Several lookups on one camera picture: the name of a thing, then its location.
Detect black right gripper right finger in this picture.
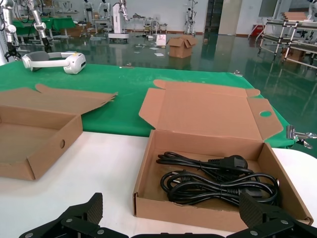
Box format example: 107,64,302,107
229,192,317,238

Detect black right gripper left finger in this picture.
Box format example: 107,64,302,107
18,192,107,238

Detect black power cable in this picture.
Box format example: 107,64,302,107
160,170,282,207
156,151,261,180

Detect brown cardboard mailer box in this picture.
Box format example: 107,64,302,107
133,79,314,226

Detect open cardboard box centre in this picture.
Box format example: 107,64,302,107
0,83,119,181

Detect red box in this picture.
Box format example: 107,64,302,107
251,24,264,38

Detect large metal spring clamp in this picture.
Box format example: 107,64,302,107
286,125,317,149

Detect green tablecloth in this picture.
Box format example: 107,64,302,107
0,60,296,149

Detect white VR headset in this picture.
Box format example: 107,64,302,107
21,51,87,75

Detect open cardboard carton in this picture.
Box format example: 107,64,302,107
166,35,199,59

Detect black rolling stool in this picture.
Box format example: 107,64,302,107
78,21,93,38

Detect metal pipe rack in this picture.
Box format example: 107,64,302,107
257,19,317,69

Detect green covered background table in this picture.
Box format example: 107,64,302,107
12,16,76,40

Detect white humanoid robot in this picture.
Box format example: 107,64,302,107
184,0,197,35
98,0,111,20
83,0,94,23

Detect stacked flat cardboard sheets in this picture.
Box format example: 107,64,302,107
282,11,307,22

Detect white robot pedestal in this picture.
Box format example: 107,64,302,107
108,0,130,39

